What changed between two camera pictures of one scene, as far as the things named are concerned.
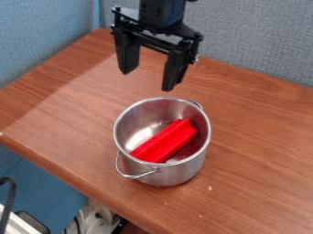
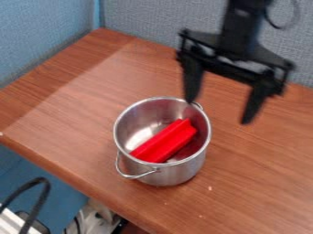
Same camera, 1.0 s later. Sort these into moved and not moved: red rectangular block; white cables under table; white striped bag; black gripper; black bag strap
Moved: black bag strap; black gripper
Not moved: white cables under table; red rectangular block; white striped bag
